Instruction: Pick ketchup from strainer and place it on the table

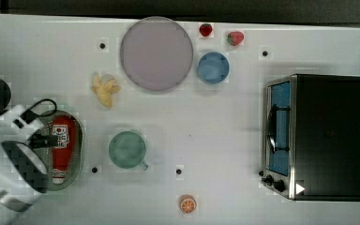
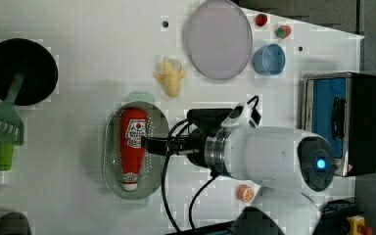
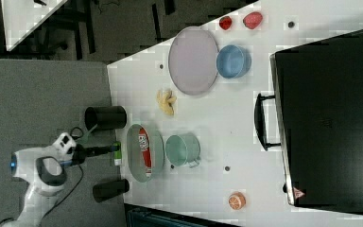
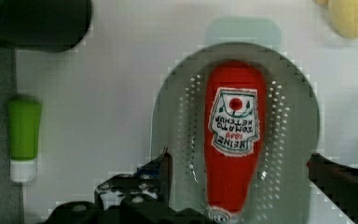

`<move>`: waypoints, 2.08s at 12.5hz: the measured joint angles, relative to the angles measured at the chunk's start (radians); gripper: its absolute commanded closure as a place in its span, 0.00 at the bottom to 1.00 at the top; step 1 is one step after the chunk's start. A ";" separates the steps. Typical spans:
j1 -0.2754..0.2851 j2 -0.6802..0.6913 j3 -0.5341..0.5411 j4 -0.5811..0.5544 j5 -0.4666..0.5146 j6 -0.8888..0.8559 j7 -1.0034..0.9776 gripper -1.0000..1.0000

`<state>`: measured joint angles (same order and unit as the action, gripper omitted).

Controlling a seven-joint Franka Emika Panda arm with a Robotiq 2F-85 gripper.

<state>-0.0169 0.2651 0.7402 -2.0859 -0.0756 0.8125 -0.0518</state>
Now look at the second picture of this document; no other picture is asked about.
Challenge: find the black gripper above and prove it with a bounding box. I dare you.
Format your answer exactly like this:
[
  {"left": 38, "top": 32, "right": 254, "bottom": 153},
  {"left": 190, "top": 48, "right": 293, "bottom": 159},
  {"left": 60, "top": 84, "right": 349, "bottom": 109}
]
[{"left": 142, "top": 108, "right": 232, "bottom": 167}]

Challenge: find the red plush ketchup bottle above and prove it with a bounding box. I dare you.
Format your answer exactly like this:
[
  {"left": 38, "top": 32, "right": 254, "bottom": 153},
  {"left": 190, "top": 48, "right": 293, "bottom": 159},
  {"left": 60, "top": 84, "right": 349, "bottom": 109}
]
[{"left": 119, "top": 108, "right": 147, "bottom": 192}]

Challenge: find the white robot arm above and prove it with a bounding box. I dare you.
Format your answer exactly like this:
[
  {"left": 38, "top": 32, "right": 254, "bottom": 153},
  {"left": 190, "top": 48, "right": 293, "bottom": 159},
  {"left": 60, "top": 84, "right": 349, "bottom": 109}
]
[{"left": 142, "top": 109, "right": 336, "bottom": 235}]

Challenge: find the green oval strainer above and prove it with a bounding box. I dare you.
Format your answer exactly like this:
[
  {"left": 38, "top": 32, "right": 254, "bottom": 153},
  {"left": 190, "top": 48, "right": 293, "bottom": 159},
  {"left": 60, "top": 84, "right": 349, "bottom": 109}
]
[{"left": 102, "top": 91, "right": 169, "bottom": 211}]

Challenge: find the yellow plush peeled banana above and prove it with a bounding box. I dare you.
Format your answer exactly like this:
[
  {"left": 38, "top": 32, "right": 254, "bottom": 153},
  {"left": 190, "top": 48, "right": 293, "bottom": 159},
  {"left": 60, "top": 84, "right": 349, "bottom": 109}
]
[{"left": 153, "top": 57, "right": 187, "bottom": 98}]

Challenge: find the orange slice toy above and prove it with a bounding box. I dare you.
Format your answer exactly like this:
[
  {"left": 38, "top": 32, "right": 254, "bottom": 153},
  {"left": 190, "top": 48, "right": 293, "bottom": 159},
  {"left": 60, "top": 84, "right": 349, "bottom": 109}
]
[{"left": 237, "top": 185, "right": 255, "bottom": 203}]

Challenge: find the lilac round plate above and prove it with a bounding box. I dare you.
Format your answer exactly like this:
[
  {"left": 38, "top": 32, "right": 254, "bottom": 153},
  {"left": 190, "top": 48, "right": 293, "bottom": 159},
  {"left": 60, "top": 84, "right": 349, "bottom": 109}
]
[{"left": 186, "top": 0, "right": 253, "bottom": 79}]

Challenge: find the blue plastic cup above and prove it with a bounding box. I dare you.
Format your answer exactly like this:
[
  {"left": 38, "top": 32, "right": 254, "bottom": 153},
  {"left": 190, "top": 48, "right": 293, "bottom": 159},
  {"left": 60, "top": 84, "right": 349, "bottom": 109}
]
[{"left": 253, "top": 44, "right": 286, "bottom": 75}]

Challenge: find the green squeeze bottle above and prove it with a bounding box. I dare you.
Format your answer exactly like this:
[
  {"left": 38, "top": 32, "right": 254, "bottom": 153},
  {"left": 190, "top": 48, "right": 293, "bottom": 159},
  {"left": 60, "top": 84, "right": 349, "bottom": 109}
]
[{"left": 0, "top": 141, "right": 14, "bottom": 184}]

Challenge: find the green slotted spatula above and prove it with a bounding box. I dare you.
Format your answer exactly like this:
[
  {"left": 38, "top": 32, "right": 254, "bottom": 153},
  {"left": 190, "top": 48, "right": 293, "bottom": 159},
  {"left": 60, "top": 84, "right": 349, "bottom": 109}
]
[{"left": 0, "top": 73, "right": 24, "bottom": 146}]

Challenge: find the grey object at corner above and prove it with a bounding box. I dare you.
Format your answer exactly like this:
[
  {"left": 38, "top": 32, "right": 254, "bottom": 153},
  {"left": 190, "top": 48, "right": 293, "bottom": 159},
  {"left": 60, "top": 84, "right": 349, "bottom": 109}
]
[{"left": 0, "top": 211, "right": 32, "bottom": 235}]

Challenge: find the strawberry toy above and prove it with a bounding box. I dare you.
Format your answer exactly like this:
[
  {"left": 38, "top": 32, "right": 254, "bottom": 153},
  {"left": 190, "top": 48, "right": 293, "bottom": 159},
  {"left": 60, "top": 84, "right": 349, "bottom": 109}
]
[{"left": 275, "top": 25, "right": 292, "bottom": 39}]

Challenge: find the black round pan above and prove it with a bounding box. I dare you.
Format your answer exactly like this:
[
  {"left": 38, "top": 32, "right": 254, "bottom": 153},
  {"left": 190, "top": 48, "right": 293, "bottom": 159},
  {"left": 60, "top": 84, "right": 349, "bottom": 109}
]
[{"left": 0, "top": 38, "right": 58, "bottom": 106}]

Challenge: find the toaster oven with blue door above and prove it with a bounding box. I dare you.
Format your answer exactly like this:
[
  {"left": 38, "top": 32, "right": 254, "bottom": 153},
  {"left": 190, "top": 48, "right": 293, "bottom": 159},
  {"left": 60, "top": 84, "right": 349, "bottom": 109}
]
[{"left": 301, "top": 71, "right": 376, "bottom": 177}]

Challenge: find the yellow red emergency button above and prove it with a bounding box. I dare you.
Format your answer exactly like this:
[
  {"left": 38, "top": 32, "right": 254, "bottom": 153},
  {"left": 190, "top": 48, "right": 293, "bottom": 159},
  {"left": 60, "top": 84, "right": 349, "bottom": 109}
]
[{"left": 347, "top": 215, "right": 374, "bottom": 235}]

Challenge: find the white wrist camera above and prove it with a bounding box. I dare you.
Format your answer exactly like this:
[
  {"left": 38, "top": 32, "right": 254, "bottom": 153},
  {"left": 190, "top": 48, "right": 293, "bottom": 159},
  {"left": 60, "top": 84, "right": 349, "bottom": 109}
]
[{"left": 221, "top": 95, "right": 261, "bottom": 128}]

